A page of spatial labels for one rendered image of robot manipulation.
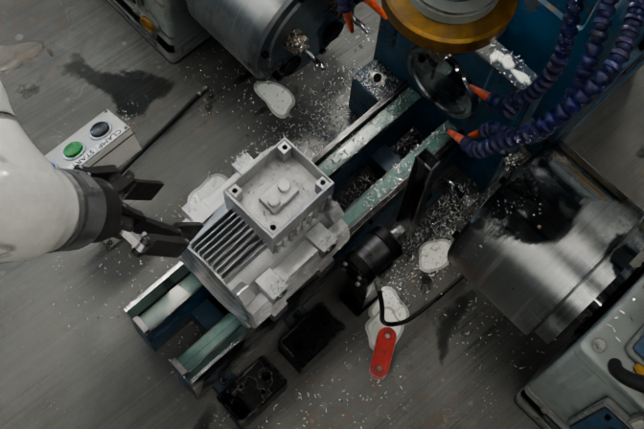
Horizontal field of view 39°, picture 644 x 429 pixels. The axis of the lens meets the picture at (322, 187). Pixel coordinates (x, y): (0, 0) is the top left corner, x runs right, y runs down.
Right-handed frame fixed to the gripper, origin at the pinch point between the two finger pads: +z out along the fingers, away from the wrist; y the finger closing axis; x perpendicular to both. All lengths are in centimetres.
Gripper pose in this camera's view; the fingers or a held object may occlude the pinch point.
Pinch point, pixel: (165, 211)
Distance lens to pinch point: 121.5
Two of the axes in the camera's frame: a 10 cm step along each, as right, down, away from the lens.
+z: 3.3, 0.3, 9.4
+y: -6.9, -6.7, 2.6
